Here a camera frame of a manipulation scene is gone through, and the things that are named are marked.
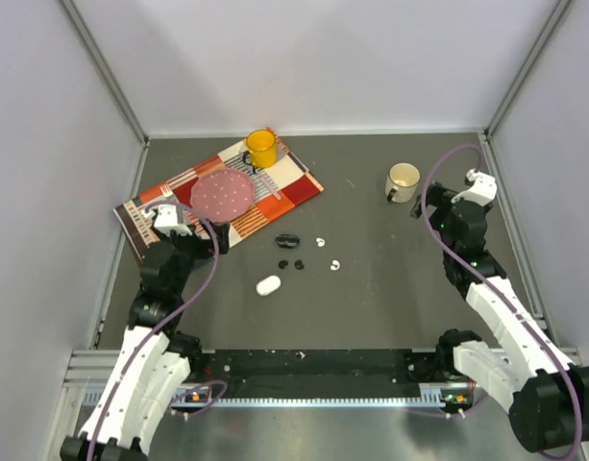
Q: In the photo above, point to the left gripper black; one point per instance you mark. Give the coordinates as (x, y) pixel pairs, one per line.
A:
(204, 246)

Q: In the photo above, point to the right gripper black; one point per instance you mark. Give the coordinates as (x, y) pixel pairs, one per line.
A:
(438, 197)

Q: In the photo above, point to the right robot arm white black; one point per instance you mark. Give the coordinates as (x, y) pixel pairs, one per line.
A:
(544, 394)

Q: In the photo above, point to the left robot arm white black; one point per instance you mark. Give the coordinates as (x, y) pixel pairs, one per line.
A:
(155, 358)

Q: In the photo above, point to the white earbud charging case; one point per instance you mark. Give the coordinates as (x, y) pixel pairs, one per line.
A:
(268, 285)

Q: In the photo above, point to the pink dotted plate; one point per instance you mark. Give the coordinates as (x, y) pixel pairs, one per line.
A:
(223, 195)

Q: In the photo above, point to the cream enamel mug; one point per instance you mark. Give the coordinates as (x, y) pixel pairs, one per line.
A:
(401, 183)

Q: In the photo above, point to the patterned orange placemat cloth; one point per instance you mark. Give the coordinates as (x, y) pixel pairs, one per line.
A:
(289, 175)

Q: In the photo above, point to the yellow mug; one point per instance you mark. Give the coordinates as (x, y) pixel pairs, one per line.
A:
(260, 149)

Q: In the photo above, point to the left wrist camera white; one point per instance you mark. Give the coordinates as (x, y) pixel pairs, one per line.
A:
(168, 219)

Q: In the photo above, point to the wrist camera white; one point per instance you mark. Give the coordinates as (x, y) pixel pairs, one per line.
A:
(482, 188)
(168, 219)

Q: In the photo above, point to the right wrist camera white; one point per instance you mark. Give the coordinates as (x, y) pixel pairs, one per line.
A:
(482, 188)

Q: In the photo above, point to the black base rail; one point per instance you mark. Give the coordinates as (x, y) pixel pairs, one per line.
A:
(318, 374)

